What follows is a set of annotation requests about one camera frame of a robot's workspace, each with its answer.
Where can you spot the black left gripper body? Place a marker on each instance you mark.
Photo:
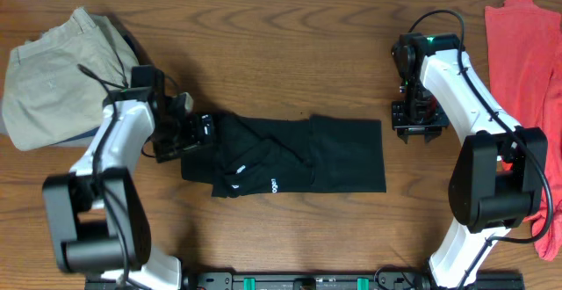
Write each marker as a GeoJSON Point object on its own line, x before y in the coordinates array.
{"type": "Point", "coordinates": [182, 134]}

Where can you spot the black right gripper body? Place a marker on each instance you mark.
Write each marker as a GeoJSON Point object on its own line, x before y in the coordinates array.
{"type": "Point", "coordinates": [420, 113]}

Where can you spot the black t-shirt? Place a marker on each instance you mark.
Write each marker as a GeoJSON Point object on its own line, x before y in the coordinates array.
{"type": "Point", "coordinates": [320, 155]}

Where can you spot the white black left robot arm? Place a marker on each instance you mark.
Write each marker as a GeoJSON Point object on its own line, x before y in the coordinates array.
{"type": "Point", "coordinates": [96, 220]}

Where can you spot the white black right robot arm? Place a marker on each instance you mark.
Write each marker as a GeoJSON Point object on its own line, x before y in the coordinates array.
{"type": "Point", "coordinates": [498, 178]}

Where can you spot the folded dark blue garment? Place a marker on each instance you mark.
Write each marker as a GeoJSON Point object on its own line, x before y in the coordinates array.
{"type": "Point", "coordinates": [83, 136]}

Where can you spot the folded khaki pants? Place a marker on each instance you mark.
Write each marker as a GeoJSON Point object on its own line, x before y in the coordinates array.
{"type": "Point", "coordinates": [55, 86]}

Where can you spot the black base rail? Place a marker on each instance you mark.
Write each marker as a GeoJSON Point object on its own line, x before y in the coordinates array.
{"type": "Point", "coordinates": [307, 281]}

